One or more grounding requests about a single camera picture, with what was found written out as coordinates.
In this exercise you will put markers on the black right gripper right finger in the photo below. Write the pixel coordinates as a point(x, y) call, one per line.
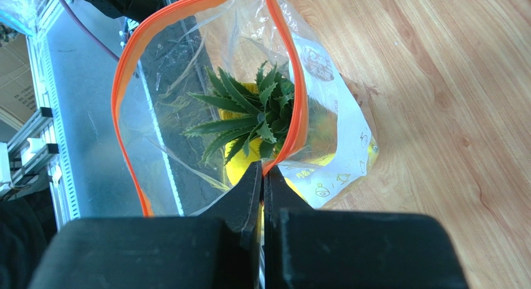
point(308, 248)

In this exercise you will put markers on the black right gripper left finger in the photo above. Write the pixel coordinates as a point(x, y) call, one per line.
point(219, 248)

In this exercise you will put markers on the orange toy pineapple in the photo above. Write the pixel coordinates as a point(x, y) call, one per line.
point(266, 115)

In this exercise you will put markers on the clear zip top bag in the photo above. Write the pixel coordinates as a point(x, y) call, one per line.
point(330, 115)

